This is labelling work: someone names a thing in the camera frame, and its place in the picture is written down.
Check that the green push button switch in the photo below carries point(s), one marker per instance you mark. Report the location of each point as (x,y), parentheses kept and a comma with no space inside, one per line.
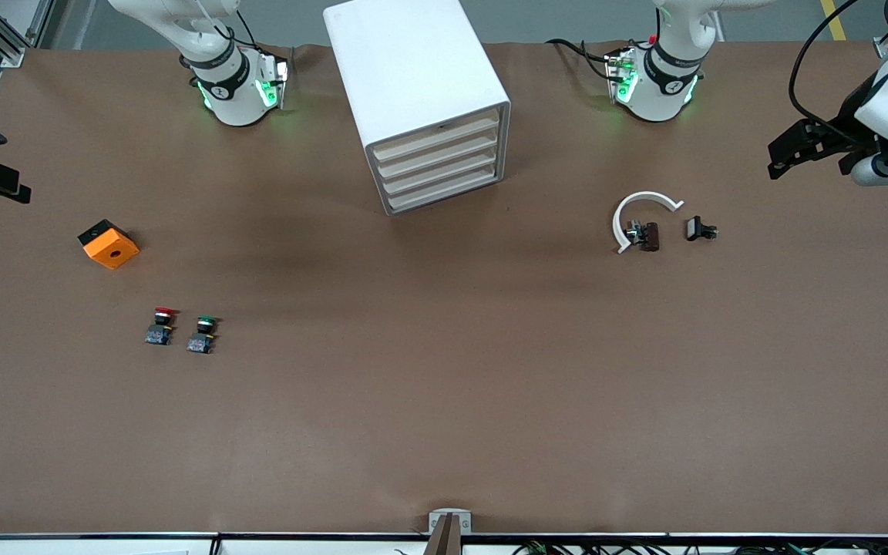
(201,339)

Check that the small black switch part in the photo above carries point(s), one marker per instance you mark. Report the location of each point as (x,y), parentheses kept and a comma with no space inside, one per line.
(697,228)

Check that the brown paper table cover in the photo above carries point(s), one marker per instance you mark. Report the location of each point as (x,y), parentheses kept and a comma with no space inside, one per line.
(444,370)

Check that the red push button switch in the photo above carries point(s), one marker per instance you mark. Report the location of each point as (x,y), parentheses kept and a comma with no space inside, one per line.
(160,327)

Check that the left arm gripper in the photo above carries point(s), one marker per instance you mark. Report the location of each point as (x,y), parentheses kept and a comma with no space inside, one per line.
(843,127)

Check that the white table edge rail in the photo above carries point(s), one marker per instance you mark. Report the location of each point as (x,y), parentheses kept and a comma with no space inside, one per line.
(66,544)

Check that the grey metal clamp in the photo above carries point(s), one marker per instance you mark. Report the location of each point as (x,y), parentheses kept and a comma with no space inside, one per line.
(444,539)

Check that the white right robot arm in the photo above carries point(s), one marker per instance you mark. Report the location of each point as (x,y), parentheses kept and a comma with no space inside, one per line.
(220,85)

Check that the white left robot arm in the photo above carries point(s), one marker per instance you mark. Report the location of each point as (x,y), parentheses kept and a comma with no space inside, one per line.
(656,89)

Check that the brown block with metal screws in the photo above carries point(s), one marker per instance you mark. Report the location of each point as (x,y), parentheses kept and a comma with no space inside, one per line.
(649,236)

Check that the orange box with hole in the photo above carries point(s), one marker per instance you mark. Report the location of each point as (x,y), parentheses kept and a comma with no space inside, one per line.
(111,248)

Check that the grey metal bracket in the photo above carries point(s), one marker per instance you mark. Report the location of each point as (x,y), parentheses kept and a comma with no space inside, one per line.
(450,514)

